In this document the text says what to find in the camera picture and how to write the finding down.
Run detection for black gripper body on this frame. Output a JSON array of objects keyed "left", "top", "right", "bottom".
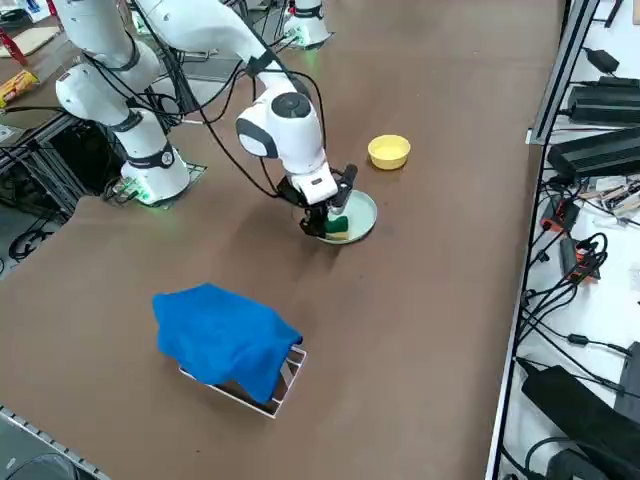
[{"left": 277, "top": 178, "right": 335, "bottom": 221}]

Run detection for green and yellow sponge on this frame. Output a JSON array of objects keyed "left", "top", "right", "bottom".
[{"left": 323, "top": 214, "right": 350, "bottom": 242}]

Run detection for pale green plate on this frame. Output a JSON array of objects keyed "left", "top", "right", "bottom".
[{"left": 314, "top": 188, "right": 380, "bottom": 246}]

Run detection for small yellow bowl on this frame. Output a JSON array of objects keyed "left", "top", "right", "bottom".
[{"left": 367, "top": 134, "right": 412, "bottom": 172}]

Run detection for blue cloth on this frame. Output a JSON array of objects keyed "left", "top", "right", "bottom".
[{"left": 151, "top": 282, "right": 305, "bottom": 405}]

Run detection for black orange device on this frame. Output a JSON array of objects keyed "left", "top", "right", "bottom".
[
  {"left": 558, "top": 234, "right": 609, "bottom": 284},
  {"left": 541, "top": 196, "right": 582, "bottom": 234}
]

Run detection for long black power brick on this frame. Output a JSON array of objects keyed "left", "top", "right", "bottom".
[{"left": 547, "top": 126, "right": 640, "bottom": 177}]

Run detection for small circuit boards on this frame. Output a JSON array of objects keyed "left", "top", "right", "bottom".
[{"left": 589, "top": 177, "right": 640, "bottom": 215}]

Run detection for black power supply box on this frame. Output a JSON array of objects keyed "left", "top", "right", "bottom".
[{"left": 568, "top": 75, "right": 640, "bottom": 126}]

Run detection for small black adapter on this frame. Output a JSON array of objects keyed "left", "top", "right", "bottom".
[{"left": 583, "top": 47, "right": 621, "bottom": 72}]

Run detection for yellow snack packet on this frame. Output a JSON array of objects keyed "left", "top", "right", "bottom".
[{"left": 0, "top": 68, "right": 40, "bottom": 109}]

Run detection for white metal frame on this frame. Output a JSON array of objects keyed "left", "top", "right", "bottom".
[{"left": 178, "top": 343, "right": 309, "bottom": 420}]

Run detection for aluminium profile post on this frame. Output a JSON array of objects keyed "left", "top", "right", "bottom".
[{"left": 528, "top": 0, "right": 601, "bottom": 146}]

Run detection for black cable with ferrite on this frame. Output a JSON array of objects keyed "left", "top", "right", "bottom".
[{"left": 517, "top": 299, "right": 634, "bottom": 357}]

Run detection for grey aluminium rail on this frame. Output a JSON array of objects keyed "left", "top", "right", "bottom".
[{"left": 0, "top": 403, "right": 112, "bottom": 480}]

